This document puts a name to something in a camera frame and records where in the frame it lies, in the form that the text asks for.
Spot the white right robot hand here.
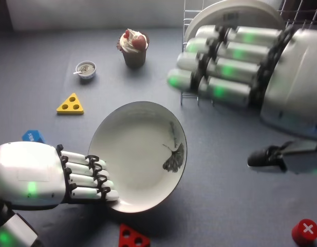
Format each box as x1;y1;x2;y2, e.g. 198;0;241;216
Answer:
166;24;317;175

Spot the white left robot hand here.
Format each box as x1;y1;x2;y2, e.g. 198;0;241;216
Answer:
0;140;120;210

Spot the white plate with dandelion print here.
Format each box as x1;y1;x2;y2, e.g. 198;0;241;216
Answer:
184;0;286;41

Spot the white plate with ginkgo print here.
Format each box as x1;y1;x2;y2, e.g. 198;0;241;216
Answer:
88;101;188;214

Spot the blue hexagonal block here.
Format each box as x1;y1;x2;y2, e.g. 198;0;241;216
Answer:
21;129;46;144

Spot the yellow triangle block with holes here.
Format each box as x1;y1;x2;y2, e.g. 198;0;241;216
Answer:
56;93;85;116

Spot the small bowl with green sauce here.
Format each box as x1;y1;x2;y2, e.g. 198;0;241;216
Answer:
73;60;97;80

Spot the red triangle block with holes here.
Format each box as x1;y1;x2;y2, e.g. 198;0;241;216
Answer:
118;223;151;247

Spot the red cylinder with white cross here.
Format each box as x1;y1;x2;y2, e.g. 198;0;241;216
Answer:
291;218;317;245

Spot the cupcake with cream and strawberries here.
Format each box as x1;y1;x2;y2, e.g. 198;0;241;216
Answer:
116;28;150;69

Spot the silver wire dish rack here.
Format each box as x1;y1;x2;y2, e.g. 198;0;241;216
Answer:
181;0;317;106

